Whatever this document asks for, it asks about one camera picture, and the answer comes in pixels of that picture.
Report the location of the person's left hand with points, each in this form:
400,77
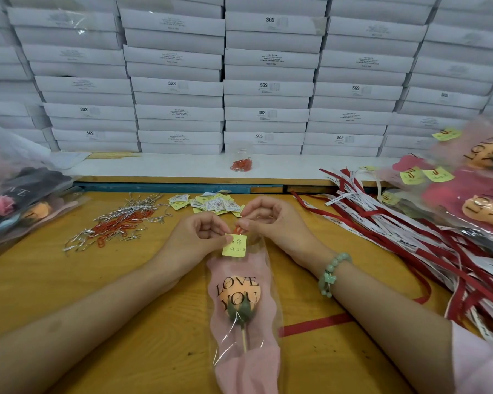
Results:
185,246

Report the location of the person's right hand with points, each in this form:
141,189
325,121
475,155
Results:
287,237

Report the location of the person's right thumb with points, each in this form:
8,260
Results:
252,228

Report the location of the person's left thumb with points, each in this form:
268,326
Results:
219,238

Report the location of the red rubber band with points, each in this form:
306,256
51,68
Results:
240,228

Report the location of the yellow paper tag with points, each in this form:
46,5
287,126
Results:
235,246

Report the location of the orange rose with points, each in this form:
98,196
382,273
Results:
242,320

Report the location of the person's left forearm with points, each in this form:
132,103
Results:
78,324

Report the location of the person's right forearm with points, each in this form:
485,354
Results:
378,324

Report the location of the pile of yellow tags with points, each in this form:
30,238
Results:
215,204

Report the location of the clear cup of rubber bands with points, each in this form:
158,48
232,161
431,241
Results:
241,162

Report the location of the white shelf board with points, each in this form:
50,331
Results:
189,168

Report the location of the pile of silver twist ties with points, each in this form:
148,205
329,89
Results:
143,203

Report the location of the pile of red rubber bands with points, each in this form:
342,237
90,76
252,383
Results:
119,225

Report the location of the red ribbon strip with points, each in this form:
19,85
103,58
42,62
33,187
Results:
316,323

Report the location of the pile of red white ribbons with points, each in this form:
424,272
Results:
398,237

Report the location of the stack of white boxes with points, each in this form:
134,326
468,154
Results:
267,73

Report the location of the dark wrapped flower bundle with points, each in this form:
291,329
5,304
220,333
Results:
20,201

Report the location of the pile of wrapped roses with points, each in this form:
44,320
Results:
468,192

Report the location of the pink sleeve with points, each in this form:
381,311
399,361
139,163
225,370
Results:
482,361

